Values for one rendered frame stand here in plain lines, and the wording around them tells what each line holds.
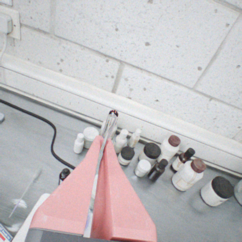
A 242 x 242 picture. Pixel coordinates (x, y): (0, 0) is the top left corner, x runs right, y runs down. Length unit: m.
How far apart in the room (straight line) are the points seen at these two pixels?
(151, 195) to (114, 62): 0.40
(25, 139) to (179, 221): 0.49
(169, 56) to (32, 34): 0.41
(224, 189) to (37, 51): 0.70
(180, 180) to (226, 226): 0.19
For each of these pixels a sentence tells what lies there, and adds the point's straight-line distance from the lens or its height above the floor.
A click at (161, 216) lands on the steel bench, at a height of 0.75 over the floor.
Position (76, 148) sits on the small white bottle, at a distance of 0.54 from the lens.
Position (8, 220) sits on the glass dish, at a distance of 0.49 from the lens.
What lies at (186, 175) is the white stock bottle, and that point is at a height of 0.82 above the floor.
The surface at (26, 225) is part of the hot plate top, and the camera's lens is 0.39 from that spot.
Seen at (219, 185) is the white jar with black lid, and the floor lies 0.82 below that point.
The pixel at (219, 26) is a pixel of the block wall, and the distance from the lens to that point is 0.53.
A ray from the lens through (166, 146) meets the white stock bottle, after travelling 0.58.
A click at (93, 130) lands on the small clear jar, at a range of 0.55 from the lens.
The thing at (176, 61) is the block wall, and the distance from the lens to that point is 0.54.
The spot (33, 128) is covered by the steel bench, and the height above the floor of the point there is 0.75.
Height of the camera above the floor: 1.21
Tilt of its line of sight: 42 degrees down
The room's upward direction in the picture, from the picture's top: 22 degrees clockwise
